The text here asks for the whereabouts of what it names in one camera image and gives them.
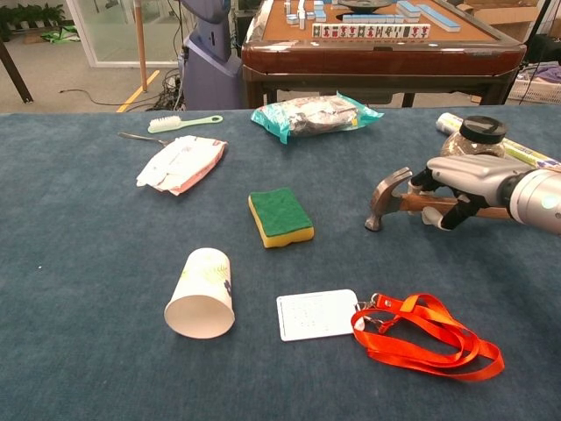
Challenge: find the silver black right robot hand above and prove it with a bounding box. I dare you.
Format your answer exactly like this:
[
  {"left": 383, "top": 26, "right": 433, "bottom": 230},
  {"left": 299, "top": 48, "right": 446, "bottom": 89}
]
[{"left": 407, "top": 153, "right": 534, "bottom": 232}]

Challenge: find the wooden handle claw hammer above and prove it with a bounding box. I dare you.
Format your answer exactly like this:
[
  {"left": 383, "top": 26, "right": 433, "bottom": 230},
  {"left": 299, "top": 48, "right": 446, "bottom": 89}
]
[{"left": 364, "top": 166, "right": 512, "bottom": 232}]

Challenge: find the green and yellow sponge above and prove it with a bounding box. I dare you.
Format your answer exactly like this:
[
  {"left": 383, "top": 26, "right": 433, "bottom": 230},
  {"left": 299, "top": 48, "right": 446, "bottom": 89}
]
[{"left": 247, "top": 187, "right": 316, "bottom": 249}]

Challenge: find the glass jar with black lid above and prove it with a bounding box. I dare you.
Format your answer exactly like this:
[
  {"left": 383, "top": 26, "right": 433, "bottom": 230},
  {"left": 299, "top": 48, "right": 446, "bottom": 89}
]
[{"left": 440, "top": 115, "right": 508, "bottom": 160}]

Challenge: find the white plastic basket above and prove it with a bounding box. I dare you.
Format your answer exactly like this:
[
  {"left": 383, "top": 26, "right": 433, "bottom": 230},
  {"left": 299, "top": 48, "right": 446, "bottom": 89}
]
[{"left": 508, "top": 72, "right": 561, "bottom": 105}]

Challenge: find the dark wood mahjong table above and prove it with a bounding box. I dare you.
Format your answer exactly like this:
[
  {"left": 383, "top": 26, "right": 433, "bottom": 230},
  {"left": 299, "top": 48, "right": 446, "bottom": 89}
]
[{"left": 240, "top": 0, "right": 527, "bottom": 109}]

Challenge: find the cardboard box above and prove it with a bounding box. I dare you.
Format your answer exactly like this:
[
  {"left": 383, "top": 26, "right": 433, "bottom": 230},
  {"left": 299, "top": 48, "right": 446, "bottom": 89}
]
[{"left": 455, "top": 0, "right": 544, "bottom": 43}]

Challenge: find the teal plastic package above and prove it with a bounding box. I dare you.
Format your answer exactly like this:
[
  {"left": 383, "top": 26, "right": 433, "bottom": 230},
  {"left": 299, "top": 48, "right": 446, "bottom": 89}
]
[{"left": 250, "top": 90, "right": 386, "bottom": 145}]

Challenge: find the white badge card holder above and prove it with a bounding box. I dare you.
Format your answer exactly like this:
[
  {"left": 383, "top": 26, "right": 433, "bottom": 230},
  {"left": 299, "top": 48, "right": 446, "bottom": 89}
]
[{"left": 275, "top": 289, "right": 366, "bottom": 343}]

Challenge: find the white printed paper cup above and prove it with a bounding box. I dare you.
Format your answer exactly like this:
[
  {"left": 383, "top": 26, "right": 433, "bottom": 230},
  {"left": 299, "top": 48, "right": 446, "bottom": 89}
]
[{"left": 163, "top": 247, "right": 237, "bottom": 340}]

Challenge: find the white pink wipes pack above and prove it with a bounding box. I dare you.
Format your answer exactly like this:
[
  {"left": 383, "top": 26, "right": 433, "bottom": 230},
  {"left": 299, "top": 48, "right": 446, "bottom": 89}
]
[{"left": 136, "top": 135, "right": 229, "bottom": 196}]

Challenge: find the light green brush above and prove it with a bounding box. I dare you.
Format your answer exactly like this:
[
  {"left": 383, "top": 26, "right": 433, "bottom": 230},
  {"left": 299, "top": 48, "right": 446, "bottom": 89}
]
[{"left": 147, "top": 114, "right": 224, "bottom": 134}]

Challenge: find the metal spoon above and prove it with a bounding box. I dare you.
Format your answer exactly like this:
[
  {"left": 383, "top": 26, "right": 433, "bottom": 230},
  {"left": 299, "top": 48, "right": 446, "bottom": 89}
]
[{"left": 117, "top": 132, "right": 174, "bottom": 147}]

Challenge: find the wooden pole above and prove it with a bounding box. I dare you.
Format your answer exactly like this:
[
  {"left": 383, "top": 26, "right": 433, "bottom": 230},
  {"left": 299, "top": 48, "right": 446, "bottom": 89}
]
[{"left": 133, "top": 0, "right": 149, "bottom": 93}]

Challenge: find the green item on floor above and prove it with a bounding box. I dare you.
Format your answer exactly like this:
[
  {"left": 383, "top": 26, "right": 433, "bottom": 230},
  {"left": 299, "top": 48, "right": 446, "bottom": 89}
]
[{"left": 41, "top": 25, "right": 82, "bottom": 45}]

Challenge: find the dark table leg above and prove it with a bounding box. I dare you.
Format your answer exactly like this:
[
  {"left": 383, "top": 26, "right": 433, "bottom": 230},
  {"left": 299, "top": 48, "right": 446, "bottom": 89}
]
[{"left": 0, "top": 37, "right": 35, "bottom": 105}]

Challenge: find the row of potted plants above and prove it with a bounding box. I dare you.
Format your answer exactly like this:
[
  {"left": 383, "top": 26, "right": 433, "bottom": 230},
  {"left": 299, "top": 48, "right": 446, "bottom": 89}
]
[{"left": 0, "top": 3, "right": 66, "bottom": 30}]

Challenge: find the orange lanyard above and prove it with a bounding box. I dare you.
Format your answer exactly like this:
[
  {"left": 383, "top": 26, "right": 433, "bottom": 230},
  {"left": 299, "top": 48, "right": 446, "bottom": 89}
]
[{"left": 351, "top": 292, "right": 506, "bottom": 382}]

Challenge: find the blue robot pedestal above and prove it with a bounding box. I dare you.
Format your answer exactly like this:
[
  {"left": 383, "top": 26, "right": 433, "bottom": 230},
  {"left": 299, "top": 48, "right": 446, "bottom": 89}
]
[{"left": 178, "top": 0, "right": 245, "bottom": 111}]

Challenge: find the black floor cable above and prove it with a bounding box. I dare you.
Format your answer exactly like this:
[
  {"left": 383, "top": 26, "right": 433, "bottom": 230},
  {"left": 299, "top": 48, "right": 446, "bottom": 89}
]
[{"left": 59, "top": 89, "right": 176, "bottom": 109}]

